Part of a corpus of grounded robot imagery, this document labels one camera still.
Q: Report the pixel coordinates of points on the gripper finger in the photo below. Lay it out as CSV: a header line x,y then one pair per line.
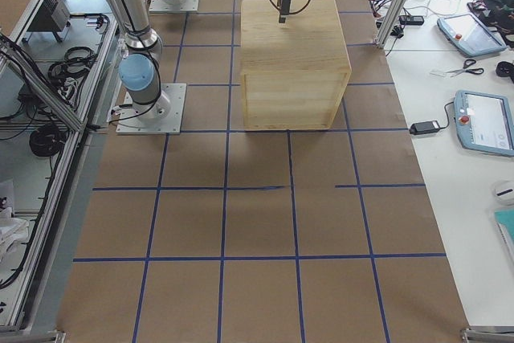
x,y
284,9

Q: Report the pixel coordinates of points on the wooden drawer cabinet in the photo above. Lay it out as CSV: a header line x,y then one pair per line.
x,y
293,74

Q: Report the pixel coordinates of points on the black remote device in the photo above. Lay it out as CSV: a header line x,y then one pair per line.
x,y
411,20

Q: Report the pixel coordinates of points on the far teach pendant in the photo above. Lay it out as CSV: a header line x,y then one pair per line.
x,y
470,36

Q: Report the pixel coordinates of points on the teach pendant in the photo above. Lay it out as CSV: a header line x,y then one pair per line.
x,y
484,122
470,36

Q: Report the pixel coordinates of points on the black power adapter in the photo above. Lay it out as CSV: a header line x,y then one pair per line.
x,y
424,128

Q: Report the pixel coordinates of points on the black scissors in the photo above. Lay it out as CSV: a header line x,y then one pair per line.
x,y
467,67

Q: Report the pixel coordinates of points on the grey control box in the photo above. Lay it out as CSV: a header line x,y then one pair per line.
x,y
52,16

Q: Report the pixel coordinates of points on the near teach pendant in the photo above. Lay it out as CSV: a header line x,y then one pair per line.
x,y
484,122

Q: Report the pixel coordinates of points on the teal notebook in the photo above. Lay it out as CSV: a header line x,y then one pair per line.
x,y
504,220

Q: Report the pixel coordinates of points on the aluminium frame rail left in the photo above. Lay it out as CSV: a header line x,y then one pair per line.
x,y
47,91

